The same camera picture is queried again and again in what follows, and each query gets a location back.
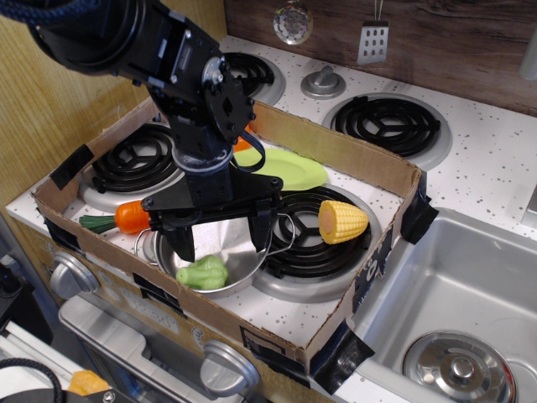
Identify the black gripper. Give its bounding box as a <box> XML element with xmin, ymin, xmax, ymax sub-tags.
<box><xmin>142</xmin><ymin>166</ymin><xmax>282</xmax><ymax>263</ymax></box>

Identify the silver oven door handle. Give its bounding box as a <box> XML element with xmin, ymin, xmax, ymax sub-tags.
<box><xmin>59</xmin><ymin>296</ymin><xmax>266</xmax><ymax>402</ymax></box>

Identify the light green plastic plate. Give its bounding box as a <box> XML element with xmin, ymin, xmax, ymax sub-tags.
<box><xmin>230</xmin><ymin>148</ymin><xmax>328</xmax><ymax>191</ymax></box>

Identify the grey faucet base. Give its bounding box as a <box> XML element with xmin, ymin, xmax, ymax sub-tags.
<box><xmin>519</xmin><ymin>30</ymin><xmax>537</xmax><ymax>81</ymax></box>

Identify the back right stove burner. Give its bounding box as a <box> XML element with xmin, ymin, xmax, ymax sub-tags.
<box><xmin>322</xmin><ymin>93</ymin><xmax>453</xmax><ymax>171</ymax></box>

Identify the front left stove burner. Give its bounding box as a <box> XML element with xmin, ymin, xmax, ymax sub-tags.
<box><xmin>79</xmin><ymin>123</ymin><xmax>184</xmax><ymax>213</ymax></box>

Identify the yellow toy corn cob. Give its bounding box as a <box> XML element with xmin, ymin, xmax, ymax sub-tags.
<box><xmin>318</xmin><ymin>200</ymin><xmax>369</xmax><ymax>245</ymax></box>

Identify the steel pot lid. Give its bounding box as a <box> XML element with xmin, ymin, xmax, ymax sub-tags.
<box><xmin>401</xmin><ymin>331</ymin><xmax>518</xmax><ymax>402</ymax></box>

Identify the silver oven knob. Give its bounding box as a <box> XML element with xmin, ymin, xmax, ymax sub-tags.
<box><xmin>50</xmin><ymin>251</ymin><xmax>100</xmax><ymax>300</ymax></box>
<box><xmin>200</xmin><ymin>340</ymin><xmax>260</xmax><ymax>397</ymax></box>

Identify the back left stove burner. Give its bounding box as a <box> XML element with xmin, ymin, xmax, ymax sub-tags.
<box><xmin>224</xmin><ymin>52</ymin><xmax>286</xmax><ymax>106</ymax></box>

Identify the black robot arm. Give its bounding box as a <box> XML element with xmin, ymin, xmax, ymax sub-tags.
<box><xmin>1</xmin><ymin>1</ymin><xmax>283</xmax><ymax>261</ymax></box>

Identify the silver top stove knob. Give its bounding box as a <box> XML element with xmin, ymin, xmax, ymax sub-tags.
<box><xmin>300</xmin><ymin>66</ymin><xmax>347</xmax><ymax>100</ymax></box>

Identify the orange toy carrot tip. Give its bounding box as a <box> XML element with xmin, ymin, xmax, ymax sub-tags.
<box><xmin>233</xmin><ymin>124</ymin><xmax>253</xmax><ymax>152</ymax></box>

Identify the cardboard fence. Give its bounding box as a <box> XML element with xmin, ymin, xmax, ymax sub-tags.
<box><xmin>33</xmin><ymin>99</ymin><xmax>426</xmax><ymax>402</ymax></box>

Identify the silver left oven knob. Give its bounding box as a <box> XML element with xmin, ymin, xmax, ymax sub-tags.
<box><xmin>50</xmin><ymin>251</ymin><xmax>100</xmax><ymax>300</ymax></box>

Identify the stove burner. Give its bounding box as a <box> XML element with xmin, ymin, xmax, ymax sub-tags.
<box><xmin>79</xmin><ymin>123</ymin><xmax>184</xmax><ymax>213</ymax></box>
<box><xmin>322</xmin><ymin>93</ymin><xmax>453</xmax><ymax>171</ymax></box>
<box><xmin>224</xmin><ymin>52</ymin><xmax>286</xmax><ymax>106</ymax></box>
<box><xmin>253</xmin><ymin>185</ymin><xmax>383</xmax><ymax>303</ymax></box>

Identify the hanging silver strainer ladle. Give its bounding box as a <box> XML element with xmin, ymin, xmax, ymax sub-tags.
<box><xmin>273</xmin><ymin>1</ymin><xmax>313</xmax><ymax>45</ymax></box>

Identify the front right stove burner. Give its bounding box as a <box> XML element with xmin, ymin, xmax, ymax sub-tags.
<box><xmin>253</xmin><ymin>185</ymin><xmax>383</xmax><ymax>303</ymax></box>

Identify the hanging silver spatula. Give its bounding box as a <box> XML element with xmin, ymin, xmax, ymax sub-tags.
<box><xmin>357</xmin><ymin>1</ymin><xmax>389</xmax><ymax>65</ymax></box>

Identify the green toy broccoli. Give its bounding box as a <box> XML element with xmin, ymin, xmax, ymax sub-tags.
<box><xmin>175</xmin><ymin>254</ymin><xmax>228</xmax><ymax>290</ymax></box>

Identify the orange yellow object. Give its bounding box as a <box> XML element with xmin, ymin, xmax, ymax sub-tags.
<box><xmin>67</xmin><ymin>369</ymin><xmax>111</xmax><ymax>396</ymax></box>

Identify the orange toy carrot with leaves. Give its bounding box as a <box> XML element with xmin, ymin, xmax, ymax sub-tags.
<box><xmin>79</xmin><ymin>201</ymin><xmax>150</xmax><ymax>234</ymax></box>

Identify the stainless steel pot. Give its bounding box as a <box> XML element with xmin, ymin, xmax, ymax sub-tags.
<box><xmin>134</xmin><ymin>213</ymin><xmax>298</xmax><ymax>298</ymax></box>

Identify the black cable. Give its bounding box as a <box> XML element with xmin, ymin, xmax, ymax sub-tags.
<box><xmin>0</xmin><ymin>357</ymin><xmax>64</xmax><ymax>403</ymax></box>

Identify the silver right oven knob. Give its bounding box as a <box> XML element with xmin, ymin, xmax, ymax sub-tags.
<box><xmin>200</xmin><ymin>340</ymin><xmax>260</xmax><ymax>397</ymax></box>

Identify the silver sink basin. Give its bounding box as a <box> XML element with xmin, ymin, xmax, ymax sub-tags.
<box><xmin>354</xmin><ymin>210</ymin><xmax>536</xmax><ymax>402</ymax></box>

